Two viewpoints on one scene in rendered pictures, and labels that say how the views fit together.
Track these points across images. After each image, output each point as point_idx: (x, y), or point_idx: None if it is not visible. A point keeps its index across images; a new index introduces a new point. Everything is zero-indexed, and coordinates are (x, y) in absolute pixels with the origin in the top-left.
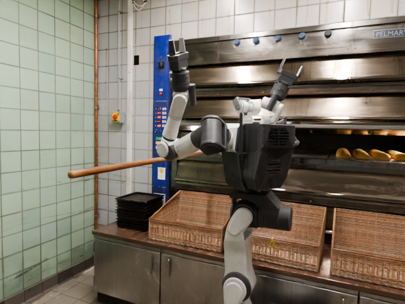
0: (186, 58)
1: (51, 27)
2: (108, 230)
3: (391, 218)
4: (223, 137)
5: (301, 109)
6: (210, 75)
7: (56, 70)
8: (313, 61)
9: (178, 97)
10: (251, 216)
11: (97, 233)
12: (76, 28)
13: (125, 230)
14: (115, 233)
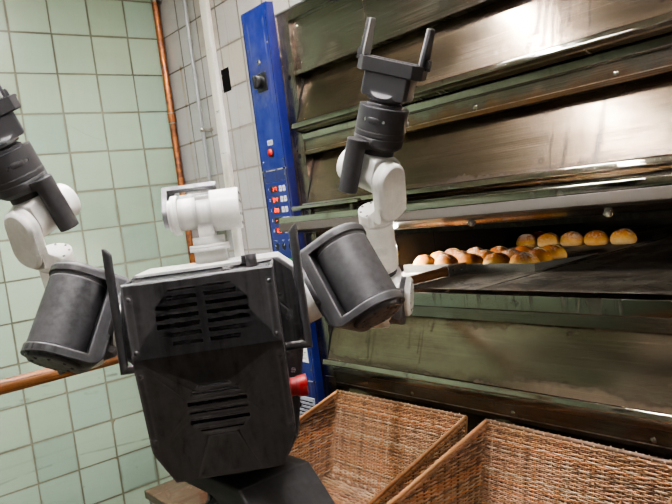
0: (7, 114)
1: (46, 57)
2: (173, 492)
3: None
4: (97, 320)
5: (582, 140)
6: (356, 84)
7: (71, 144)
8: None
9: (9, 220)
10: None
11: (150, 497)
12: (108, 40)
13: (204, 494)
14: (177, 502)
